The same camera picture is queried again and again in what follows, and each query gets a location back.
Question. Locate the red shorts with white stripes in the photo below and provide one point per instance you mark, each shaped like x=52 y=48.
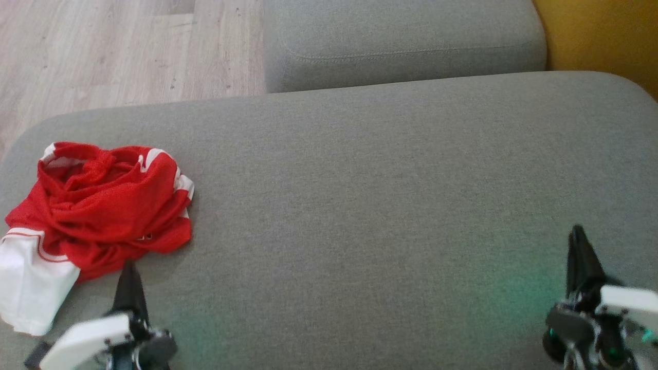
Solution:
x=103 y=180

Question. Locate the medium grey sofa seat cushion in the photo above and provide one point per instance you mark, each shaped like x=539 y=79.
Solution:
x=401 y=41

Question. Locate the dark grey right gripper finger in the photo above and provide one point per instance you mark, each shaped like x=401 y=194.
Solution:
x=574 y=267
x=592 y=272

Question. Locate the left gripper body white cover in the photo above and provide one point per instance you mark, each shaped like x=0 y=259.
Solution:
x=85 y=339

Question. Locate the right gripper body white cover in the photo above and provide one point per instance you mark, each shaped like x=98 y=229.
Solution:
x=627 y=308

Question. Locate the wide yellow sofa backrest cushion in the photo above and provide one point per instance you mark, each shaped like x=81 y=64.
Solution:
x=601 y=36

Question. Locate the large grey sofa seat cushion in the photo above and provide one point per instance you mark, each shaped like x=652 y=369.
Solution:
x=360 y=205

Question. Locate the red jersey with white sleeves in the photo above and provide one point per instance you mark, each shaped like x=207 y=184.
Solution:
x=31 y=277

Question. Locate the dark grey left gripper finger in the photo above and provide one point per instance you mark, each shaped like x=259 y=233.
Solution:
x=138 y=303
x=123 y=295

